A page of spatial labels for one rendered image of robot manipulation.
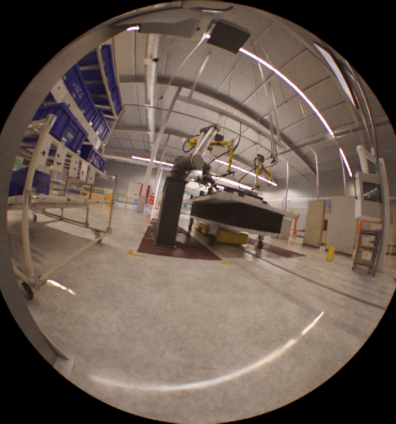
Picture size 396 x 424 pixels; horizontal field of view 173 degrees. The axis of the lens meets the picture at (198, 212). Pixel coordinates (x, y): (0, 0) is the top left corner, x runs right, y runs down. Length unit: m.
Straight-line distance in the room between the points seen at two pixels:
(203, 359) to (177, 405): 0.21
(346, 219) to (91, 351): 6.01
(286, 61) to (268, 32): 2.16
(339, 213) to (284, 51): 8.95
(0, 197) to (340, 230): 6.04
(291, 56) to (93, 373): 10.86
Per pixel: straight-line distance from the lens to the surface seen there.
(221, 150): 2.80
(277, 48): 10.13
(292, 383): 0.65
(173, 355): 0.56
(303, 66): 10.66
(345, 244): 5.70
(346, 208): 5.83
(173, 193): 1.72
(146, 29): 0.68
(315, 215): 6.25
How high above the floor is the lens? 0.50
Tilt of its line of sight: 1 degrees up
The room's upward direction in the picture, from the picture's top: 11 degrees clockwise
